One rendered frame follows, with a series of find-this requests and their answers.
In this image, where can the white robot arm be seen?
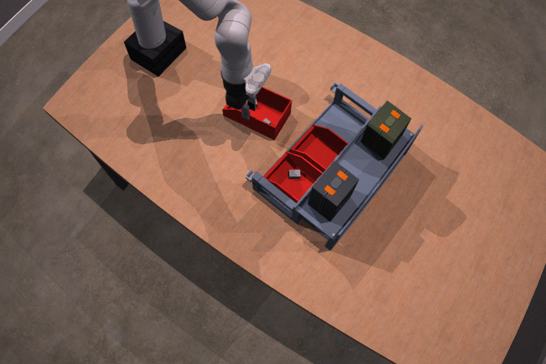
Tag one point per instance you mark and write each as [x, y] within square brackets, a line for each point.
[231, 34]

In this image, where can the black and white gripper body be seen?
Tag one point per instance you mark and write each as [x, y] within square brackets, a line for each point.
[247, 81]

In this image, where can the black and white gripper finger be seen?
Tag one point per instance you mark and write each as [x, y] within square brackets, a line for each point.
[251, 103]
[245, 112]

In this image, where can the black case with orange latches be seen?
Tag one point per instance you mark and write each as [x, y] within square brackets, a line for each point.
[331, 190]

